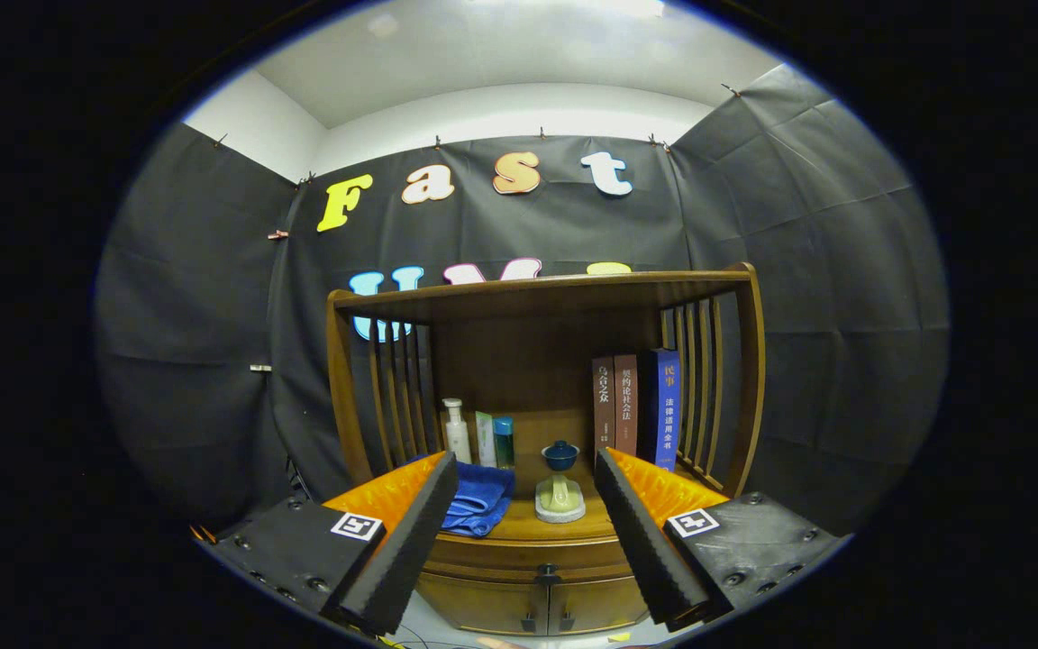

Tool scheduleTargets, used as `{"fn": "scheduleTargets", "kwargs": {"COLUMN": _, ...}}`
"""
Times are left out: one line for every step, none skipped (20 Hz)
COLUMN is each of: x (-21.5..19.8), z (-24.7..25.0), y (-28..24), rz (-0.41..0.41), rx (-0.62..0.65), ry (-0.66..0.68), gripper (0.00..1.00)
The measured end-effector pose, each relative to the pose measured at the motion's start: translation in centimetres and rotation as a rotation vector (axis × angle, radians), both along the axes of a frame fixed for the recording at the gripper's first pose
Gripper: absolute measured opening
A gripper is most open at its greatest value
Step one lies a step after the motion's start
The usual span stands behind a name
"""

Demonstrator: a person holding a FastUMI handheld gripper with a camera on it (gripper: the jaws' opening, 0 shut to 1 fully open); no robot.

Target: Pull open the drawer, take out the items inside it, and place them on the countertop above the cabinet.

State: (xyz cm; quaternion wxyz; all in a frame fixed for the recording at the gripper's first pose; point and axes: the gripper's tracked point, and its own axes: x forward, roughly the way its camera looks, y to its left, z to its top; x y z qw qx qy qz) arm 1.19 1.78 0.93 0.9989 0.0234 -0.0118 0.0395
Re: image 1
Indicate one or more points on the white pump bottle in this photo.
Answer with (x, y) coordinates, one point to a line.
(458, 437)

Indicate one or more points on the wooden cabinet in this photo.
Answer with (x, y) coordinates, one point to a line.
(528, 351)

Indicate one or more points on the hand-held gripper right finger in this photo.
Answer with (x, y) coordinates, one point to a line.
(636, 545)

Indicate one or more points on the blue towel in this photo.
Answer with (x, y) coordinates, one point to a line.
(483, 496)

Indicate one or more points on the teal bottle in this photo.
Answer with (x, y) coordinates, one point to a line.
(504, 443)

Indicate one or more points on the dark brown book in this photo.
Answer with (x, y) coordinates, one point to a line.
(604, 406)

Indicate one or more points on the wooden countertop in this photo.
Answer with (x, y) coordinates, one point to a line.
(521, 521)

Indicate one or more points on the wooden cabinet door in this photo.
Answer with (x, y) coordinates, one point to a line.
(600, 604)
(474, 604)

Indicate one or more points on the reddish brown book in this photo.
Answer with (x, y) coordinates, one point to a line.
(626, 406)

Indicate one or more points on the blue lidded teacup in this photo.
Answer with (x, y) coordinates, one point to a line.
(560, 457)

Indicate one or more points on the blue book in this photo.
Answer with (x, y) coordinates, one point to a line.
(668, 406)

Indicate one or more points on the green white box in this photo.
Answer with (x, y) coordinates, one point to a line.
(485, 442)

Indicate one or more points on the wooden drawer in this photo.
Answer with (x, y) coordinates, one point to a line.
(501, 554)

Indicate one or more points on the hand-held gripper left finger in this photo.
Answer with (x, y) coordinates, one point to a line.
(411, 541)

